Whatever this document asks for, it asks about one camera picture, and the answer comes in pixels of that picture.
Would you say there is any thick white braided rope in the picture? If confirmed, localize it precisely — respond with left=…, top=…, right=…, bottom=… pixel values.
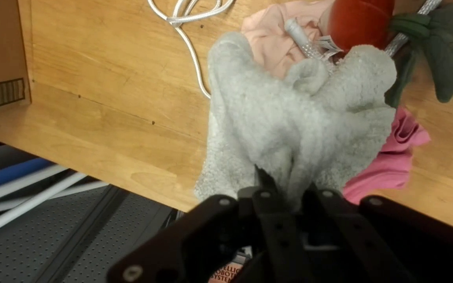
left=284, top=0, right=444, bottom=61

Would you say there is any orange white object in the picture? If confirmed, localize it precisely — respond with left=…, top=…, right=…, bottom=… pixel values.
left=326, top=0, right=453, bottom=109

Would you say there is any white pipe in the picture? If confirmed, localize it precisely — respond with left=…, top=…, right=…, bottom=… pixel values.
left=0, top=163, right=71, bottom=210
left=0, top=171, right=111, bottom=243

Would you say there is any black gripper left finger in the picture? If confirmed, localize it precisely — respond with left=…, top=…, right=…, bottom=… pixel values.
left=108, top=163, right=312, bottom=283

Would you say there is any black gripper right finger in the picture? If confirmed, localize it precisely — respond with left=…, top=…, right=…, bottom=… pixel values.
left=301, top=182, right=453, bottom=283

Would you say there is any blue pipe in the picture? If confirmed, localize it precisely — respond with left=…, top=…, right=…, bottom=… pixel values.
left=0, top=155, right=56, bottom=196

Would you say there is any cardboard box with white label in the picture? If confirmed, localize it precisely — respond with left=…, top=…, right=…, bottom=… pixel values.
left=0, top=0, right=35, bottom=122

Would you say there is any thin white rope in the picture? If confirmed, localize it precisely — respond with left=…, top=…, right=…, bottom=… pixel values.
left=147, top=0, right=238, bottom=100

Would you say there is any peach cloth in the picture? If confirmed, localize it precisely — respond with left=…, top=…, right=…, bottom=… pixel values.
left=241, top=0, right=343, bottom=81

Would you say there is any pink cloth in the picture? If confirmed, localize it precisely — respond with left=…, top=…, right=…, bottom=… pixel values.
left=342, top=105, right=433, bottom=207

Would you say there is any white terry towel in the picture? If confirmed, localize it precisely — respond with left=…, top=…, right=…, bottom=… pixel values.
left=194, top=29, right=400, bottom=210

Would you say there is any black perforated board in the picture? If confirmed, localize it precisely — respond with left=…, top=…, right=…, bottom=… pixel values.
left=0, top=182, right=178, bottom=283

